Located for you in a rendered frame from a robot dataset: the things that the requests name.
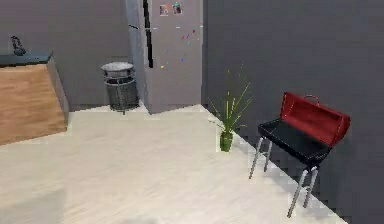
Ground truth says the grey fridge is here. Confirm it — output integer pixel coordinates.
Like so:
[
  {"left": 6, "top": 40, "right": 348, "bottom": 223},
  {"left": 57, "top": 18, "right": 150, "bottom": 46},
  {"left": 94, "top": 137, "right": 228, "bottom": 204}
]
[{"left": 125, "top": 0, "right": 204, "bottom": 115}]

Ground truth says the green potted house plant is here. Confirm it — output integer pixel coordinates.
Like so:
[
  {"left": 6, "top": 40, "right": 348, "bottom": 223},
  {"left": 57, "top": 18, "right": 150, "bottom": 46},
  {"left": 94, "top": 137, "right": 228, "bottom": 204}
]
[{"left": 208, "top": 63, "right": 254, "bottom": 153}]

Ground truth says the black fridge handle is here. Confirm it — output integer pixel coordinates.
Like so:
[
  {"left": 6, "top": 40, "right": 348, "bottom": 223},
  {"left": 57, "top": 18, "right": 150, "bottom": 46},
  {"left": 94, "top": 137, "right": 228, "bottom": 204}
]
[{"left": 142, "top": 0, "right": 155, "bottom": 69}]

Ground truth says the red and black grill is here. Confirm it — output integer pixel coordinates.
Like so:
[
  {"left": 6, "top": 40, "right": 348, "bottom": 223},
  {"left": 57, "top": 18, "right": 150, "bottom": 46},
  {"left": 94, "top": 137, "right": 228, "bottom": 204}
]
[{"left": 248, "top": 91, "right": 352, "bottom": 219}]

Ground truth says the wooden counter with dark top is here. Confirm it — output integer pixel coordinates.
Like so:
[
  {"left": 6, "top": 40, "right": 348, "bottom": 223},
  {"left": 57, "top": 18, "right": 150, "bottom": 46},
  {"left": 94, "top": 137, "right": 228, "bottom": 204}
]
[{"left": 0, "top": 50, "right": 71, "bottom": 147}]

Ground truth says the grey metal garbage can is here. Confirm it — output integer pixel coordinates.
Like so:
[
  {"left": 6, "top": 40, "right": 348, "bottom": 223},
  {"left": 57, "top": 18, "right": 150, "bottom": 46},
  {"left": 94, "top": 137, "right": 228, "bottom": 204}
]
[{"left": 100, "top": 61, "right": 141, "bottom": 112}]

